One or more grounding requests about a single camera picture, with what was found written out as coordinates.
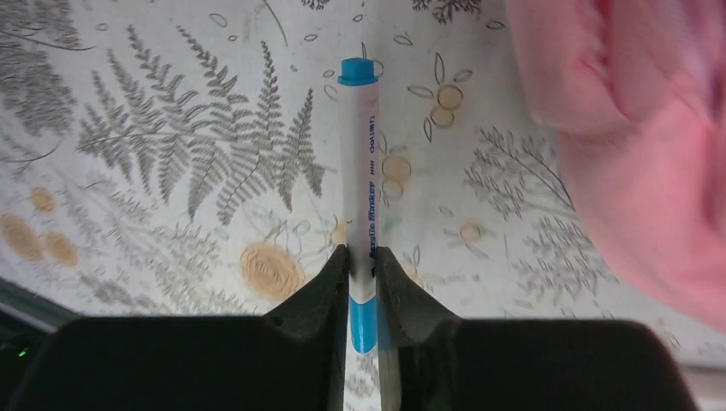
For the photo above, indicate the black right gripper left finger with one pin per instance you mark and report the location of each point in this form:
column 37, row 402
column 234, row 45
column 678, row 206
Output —
column 291, row 358

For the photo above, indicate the white marker with blue cap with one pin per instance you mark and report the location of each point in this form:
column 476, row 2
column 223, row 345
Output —
column 359, row 126

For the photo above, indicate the pink student backpack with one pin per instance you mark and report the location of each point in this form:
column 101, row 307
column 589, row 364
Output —
column 635, row 91

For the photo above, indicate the floral table mat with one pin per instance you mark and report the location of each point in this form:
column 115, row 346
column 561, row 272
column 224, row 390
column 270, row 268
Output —
column 183, row 157

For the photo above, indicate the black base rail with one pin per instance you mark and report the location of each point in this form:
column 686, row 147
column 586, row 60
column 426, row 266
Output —
column 27, row 320

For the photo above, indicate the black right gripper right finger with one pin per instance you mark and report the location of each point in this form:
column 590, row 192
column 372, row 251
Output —
column 431, row 359

